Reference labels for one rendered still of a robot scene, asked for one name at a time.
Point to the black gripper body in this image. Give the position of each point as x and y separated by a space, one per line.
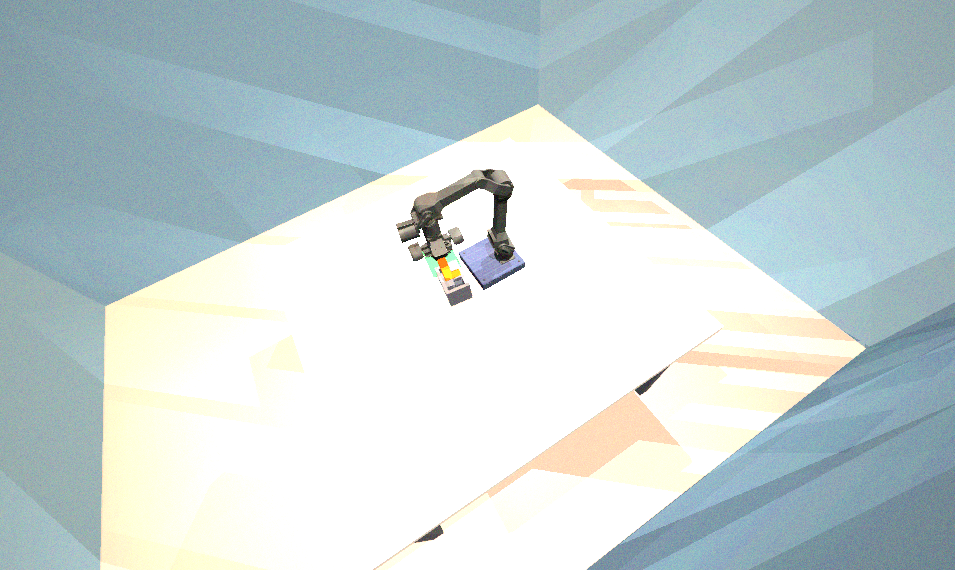
416 251

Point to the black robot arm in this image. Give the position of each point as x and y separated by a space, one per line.
427 208

